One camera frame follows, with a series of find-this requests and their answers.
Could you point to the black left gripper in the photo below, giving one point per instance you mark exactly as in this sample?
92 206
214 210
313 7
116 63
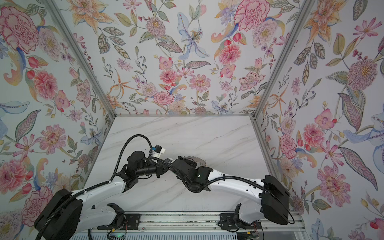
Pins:
159 170

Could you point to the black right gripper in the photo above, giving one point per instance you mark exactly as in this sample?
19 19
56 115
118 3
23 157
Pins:
192 165

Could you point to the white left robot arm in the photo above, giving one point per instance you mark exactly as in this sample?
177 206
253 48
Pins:
69 213

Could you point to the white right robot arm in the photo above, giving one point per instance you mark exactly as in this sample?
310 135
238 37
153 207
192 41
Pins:
268 198

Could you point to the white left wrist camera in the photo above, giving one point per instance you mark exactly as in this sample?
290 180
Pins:
157 151

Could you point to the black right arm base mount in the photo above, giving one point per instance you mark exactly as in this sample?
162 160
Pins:
240 222

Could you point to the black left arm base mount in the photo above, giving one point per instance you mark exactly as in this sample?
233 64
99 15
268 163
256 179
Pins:
126 222

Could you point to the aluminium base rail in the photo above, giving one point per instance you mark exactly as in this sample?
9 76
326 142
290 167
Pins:
147 222

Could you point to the aluminium corner frame post left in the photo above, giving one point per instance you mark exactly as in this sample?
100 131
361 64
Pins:
63 27

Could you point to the aluminium corner frame post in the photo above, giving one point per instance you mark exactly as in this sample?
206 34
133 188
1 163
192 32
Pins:
303 13
63 27

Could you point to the aluminium corner frame post right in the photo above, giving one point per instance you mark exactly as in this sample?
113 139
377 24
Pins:
303 13

